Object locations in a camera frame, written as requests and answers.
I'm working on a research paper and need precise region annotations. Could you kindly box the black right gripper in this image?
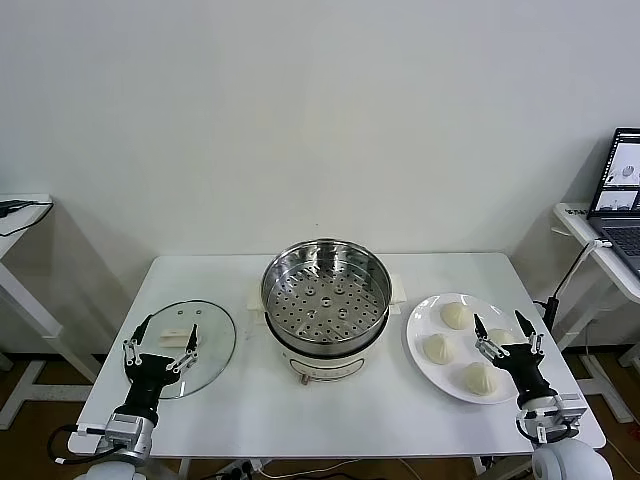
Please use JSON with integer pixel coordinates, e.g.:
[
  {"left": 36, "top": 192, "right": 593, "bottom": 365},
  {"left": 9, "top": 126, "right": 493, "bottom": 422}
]
[{"left": 472, "top": 308, "right": 555, "bottom": 402}]

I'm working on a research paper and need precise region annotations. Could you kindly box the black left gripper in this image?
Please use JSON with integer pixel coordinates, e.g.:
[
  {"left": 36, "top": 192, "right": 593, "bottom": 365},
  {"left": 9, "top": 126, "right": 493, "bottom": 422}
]
[{"left": 121, "top": 313, "right": 201, "bottom": 417}]

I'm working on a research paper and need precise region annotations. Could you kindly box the round glass pot lid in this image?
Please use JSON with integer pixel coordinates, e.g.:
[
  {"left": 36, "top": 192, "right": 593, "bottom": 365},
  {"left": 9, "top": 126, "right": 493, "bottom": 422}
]
[{"left": 123, "top": 298, "right": 237, "bottom": 400}]

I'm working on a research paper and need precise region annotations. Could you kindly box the perforated steel steamer basket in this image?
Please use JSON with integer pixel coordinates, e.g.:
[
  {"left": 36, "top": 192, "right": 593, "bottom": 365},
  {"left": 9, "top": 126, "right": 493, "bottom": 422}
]
[{"left": 259, "top": 238, "right": 393, "bottom": 351}]

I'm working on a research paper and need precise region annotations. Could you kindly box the round white plate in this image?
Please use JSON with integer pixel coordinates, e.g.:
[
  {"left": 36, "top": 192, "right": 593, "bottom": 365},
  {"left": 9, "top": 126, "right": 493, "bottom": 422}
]
[{"left": 405, "top": 292, "right": 534, "bottom": 405}]

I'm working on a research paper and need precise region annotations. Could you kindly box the white side table with laptop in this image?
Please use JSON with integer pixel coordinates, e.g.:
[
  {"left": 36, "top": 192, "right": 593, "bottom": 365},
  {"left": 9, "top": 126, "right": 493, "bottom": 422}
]
[{"left": 537, "top": 202, "right": 640, "bottom": 424}]

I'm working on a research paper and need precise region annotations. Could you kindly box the open dark laptop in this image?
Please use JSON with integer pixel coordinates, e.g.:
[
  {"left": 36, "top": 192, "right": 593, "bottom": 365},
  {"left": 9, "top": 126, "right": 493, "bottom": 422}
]
[{"left": 585, "top": 127, "right": 640, "bottom": 279}]

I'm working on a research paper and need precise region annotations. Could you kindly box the white electric pot base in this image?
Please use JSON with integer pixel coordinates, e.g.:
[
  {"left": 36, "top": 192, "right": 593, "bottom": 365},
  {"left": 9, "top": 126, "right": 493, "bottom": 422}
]
[{"left": 244, "top": 272, "right": 407, "bottom": 387}]

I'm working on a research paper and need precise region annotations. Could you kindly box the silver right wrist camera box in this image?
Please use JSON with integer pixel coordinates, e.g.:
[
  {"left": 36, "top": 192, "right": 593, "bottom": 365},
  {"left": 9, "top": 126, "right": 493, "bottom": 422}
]
[{"left": 516, "top": 392, "right": 587, "bottom": 446}]

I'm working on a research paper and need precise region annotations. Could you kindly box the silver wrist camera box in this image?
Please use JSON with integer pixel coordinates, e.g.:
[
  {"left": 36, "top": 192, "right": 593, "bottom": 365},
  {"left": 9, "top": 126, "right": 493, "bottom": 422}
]
[
  {"left": 516, "top": 392, "right": 587, "bottom": 446},
  {"left": 104, "top": 409, "right": 161, "bottom": 460}
]

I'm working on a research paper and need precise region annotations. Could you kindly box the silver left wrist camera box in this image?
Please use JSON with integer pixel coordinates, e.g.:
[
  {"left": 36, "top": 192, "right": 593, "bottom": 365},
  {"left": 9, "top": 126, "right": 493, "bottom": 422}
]
[{"left": 104, "top": 409, "right": 161, "bottom": 460}]

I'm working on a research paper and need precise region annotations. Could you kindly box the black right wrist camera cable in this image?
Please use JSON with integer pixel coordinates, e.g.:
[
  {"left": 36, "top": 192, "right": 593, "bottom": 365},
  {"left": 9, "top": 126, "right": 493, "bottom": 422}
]
[{"left": 516, "top": 418, "right": 575, "bottom": 447}]

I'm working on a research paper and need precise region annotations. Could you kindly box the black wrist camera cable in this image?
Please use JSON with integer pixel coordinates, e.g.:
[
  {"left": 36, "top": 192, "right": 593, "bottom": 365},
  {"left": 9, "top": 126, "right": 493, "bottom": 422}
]
[
  {"left": 47, "top": 423, "right": 109, "bottom": 464},
  {"left": 516, "top": 418, "right": 575, "bottom": 447}
]

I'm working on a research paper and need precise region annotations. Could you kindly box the black left wrist camera cable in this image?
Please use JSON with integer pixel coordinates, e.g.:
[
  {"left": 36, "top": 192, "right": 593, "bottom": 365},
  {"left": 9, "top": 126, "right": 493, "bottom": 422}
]
[{"left": 47, "top": 423, "right": 109, "bottom": 464}]

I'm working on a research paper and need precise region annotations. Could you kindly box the white table leg frame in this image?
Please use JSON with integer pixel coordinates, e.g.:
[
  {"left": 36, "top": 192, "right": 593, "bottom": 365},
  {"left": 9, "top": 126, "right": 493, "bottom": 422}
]
[{"left": 149, "top": 455, "right": 551, "bottom": 480}]

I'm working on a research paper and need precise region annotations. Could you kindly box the white side table with cable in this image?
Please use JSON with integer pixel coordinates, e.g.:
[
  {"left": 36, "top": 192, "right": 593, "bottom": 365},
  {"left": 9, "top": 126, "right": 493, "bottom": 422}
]
[{"left": 0, "top": 193, "right": 101, "bottom": 431}]

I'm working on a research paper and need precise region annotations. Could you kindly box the black cable on side table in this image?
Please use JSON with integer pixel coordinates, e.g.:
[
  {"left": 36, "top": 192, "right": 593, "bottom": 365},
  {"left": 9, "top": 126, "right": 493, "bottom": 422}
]
[{"left": 0, "top": 198, "right": 55, "bottom": 239}]

